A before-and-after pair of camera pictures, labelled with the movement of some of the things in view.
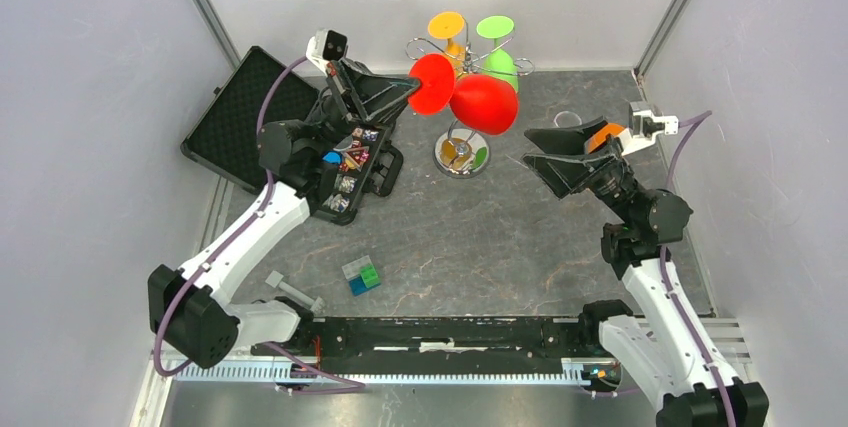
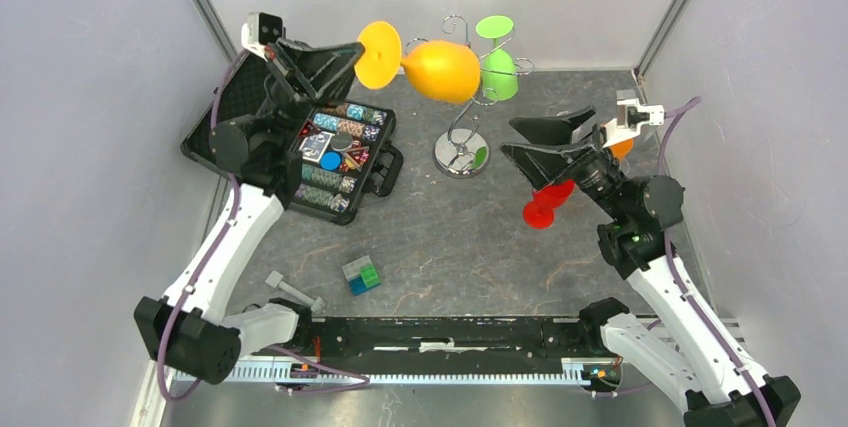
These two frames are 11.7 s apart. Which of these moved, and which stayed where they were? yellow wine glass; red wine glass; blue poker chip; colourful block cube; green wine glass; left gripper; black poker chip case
Moved: yellow wine glass; red wine glass; left gripper
Stayed: black poker chip case; colourful block cube; blue poker chip; green wine glass
